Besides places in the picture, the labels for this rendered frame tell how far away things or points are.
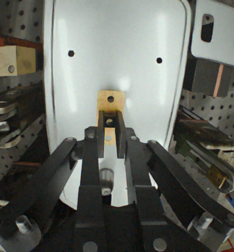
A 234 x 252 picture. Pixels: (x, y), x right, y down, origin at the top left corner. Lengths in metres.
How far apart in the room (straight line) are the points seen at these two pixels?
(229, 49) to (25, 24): 0.58
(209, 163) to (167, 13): 0.23
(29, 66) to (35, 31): 0.38
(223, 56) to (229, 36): 0.04
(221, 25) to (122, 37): 0.17
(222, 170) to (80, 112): 0.23
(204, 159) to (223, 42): 0.20
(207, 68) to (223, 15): 0.09
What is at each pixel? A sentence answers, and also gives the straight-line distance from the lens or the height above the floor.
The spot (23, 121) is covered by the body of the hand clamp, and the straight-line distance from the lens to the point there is 0.25.
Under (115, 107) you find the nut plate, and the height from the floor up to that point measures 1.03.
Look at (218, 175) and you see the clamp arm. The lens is 0.25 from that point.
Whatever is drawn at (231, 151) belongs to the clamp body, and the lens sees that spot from 0.32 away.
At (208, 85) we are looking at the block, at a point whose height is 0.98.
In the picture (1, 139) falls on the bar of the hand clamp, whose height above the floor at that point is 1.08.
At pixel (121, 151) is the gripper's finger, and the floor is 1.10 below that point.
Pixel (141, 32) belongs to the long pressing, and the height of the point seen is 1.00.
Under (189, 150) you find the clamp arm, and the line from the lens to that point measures 0.29.
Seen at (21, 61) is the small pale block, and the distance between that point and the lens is 0.20.
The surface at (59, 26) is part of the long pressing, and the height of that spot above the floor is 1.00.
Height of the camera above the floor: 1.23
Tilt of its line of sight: 66 degrees down
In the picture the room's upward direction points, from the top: 170 degrees clockwise
